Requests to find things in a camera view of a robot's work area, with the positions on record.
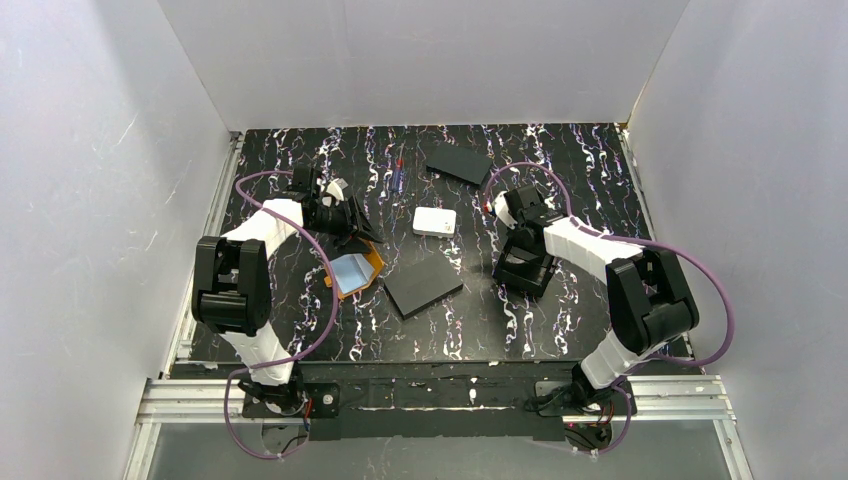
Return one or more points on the orange leather card holder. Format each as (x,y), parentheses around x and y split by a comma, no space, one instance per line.
(355,272)

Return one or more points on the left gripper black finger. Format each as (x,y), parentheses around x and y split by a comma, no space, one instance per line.
(359,227)
(351,245)

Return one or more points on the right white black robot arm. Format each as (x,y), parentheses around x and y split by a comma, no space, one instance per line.
(649,300)

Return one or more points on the aluminium front frame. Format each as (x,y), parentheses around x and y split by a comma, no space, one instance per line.
(684,428)

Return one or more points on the flat black box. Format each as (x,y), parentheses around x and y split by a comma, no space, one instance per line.
(460,163)

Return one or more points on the black plastic box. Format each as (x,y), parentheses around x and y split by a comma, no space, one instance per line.
(524,265)

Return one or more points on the white rectangular box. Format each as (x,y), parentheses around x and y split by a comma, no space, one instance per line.
(434,222)

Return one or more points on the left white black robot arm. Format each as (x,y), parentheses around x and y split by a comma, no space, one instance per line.
(232,294)

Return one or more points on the blue red screwdriver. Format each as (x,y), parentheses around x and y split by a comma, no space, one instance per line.
(397,175)

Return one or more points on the black network switch box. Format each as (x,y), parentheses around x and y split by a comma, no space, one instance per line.
(414,288)

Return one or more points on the left aluminium side rail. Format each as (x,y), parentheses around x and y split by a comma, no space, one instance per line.
(203,259)

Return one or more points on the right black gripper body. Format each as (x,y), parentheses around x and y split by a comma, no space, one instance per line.
(523,253)

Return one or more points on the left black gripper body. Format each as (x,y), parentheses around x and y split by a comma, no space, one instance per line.
(353,218)

